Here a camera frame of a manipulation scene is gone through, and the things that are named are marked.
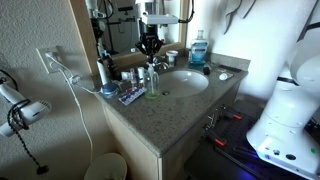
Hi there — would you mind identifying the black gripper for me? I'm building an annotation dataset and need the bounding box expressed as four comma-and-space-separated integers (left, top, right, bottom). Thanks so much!
135, 23, 165, 64

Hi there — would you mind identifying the clear soap pump bottle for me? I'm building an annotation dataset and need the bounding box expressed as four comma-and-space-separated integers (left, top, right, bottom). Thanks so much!
144, 61, 161, 100

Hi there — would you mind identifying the small white bottle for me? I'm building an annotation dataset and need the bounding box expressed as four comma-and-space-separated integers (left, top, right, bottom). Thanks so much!
137, 66, 146, 84

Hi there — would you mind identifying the black toiletry bottle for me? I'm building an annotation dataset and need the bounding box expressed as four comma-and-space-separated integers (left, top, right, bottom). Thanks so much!
107, 54, 122, 81

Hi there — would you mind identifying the blue mouthwash bottle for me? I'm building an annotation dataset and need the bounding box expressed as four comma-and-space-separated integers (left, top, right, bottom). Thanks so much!
188, 29, 210, 69

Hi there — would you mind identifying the chrome sink faucet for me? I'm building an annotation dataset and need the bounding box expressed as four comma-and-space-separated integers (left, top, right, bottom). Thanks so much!
146, 55, 170, 72

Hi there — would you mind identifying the white dark mug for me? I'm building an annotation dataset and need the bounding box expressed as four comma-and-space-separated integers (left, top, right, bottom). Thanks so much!
165, 49, 179, 68

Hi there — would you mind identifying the small lip balm stick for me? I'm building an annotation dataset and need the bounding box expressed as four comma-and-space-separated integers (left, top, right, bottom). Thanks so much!
129, 68, 138, 86

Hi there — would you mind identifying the small white tube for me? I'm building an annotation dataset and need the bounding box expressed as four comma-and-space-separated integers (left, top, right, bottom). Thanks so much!
120, 70, 132, 82

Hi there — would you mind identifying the white oval sink basin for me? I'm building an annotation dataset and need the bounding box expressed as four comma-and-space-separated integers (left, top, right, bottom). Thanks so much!
156, 69, 210, 99

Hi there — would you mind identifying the blue pill organizer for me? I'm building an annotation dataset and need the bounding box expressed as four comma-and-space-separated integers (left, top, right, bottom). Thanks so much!
118, 85, 148, 106

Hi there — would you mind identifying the white electric toothbrush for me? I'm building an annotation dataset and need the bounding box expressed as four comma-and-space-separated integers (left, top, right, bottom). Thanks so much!
95, 49, 110, 86

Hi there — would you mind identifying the blue round container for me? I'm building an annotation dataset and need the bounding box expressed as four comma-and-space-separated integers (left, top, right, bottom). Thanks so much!
100, 82, 120, 99

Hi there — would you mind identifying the white toothpaste tube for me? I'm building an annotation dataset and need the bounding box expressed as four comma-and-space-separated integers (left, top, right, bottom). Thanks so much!
218, 71, 235, 82

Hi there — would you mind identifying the black comb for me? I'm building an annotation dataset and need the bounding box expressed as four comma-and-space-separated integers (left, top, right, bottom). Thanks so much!
218, 64, 244, 74

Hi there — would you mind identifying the grey hanging towel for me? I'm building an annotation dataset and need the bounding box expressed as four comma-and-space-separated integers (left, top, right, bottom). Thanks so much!
219, 0, 258, 36

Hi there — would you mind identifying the beige vanity cabinet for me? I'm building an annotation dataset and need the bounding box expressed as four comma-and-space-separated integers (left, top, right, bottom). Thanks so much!
103, 83, 241, 180

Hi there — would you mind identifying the black red-tipped bar clamp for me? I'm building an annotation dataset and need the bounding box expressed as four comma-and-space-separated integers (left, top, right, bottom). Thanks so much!
203, 128, 228, 148
219, 104, 244, 122

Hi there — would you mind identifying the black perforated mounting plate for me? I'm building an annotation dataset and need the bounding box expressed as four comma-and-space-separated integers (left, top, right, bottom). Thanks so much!
184, 99, 320, 180

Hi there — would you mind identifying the white round trash can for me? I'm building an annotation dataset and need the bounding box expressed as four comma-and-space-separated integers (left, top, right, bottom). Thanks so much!
83, 152, 128, 180

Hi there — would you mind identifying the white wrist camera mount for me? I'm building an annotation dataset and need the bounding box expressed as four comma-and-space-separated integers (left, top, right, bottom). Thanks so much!
141, 13, 179, 26

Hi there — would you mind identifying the wood framed wall mirror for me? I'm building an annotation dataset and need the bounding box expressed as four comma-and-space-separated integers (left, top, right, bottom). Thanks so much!
69, 0, 191, 76

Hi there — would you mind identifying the white charger cable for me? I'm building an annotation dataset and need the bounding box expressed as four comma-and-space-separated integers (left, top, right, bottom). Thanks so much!
46, 53, 103, 164

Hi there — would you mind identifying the white wall power outlet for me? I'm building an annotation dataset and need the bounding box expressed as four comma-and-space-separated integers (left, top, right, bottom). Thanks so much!
35, 45, 63, 75

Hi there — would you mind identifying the white wall hair dryer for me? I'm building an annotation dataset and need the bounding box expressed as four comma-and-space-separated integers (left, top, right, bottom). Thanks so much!
0, 83, 53, 138

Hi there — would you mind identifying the black coiled dryer cord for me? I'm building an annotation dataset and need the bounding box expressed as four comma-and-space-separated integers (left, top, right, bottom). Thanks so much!
6, 99, 50, 176

